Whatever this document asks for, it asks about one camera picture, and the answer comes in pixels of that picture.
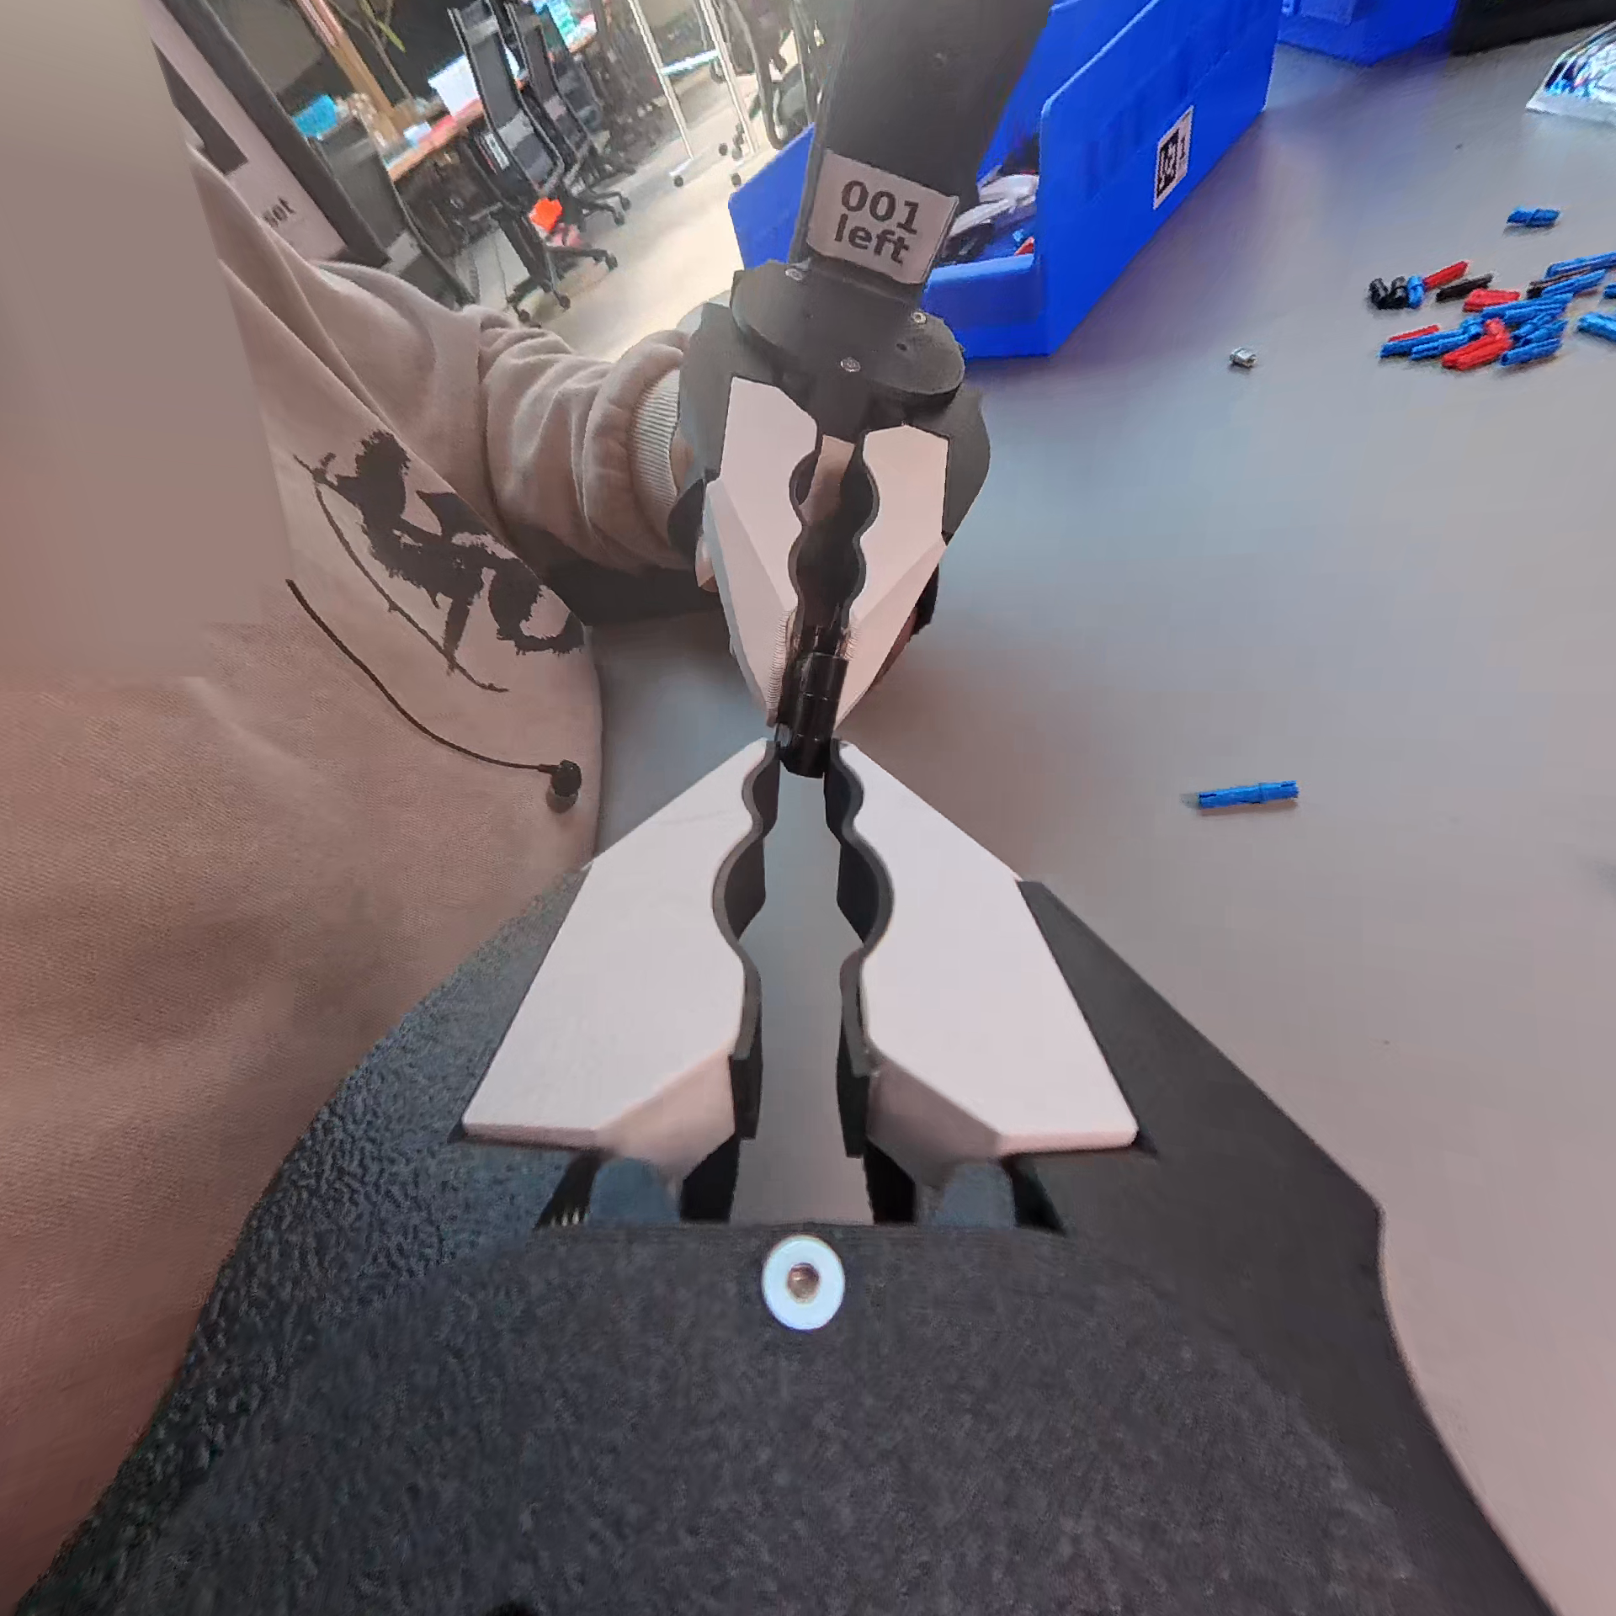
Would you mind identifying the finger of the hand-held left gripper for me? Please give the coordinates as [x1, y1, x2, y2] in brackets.
[828, 428, 955, 735]
[697, 374, 830, 728]

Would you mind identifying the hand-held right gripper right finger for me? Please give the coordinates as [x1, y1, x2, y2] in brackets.
[824, 743, 1141, 1191]

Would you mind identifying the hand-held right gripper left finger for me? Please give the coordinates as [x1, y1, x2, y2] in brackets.
[460, 739, 782, 1180]

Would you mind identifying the black connector pin piece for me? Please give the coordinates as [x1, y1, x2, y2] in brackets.
[774, 620, 845, 776]

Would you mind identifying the grey desk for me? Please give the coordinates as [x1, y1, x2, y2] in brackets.
[556, 26, 1616, 1616]

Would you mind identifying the blue plastic bin white tag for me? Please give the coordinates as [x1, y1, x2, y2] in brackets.
[730, 0, 1284, 362]

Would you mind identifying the black office chair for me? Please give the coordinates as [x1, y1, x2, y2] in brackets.
[449, 6, 624, 324]
[520, 0, 633, 235]

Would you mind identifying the pile of small plastic pins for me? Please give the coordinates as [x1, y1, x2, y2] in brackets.
[1366, 247, 1616, 374]

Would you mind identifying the clear plastic parts bag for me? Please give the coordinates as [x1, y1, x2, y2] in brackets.
[1526, 20, 1616, 122]

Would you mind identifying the black sweatshirt drawstring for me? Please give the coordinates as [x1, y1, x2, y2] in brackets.
[289, 580, 585, 812]

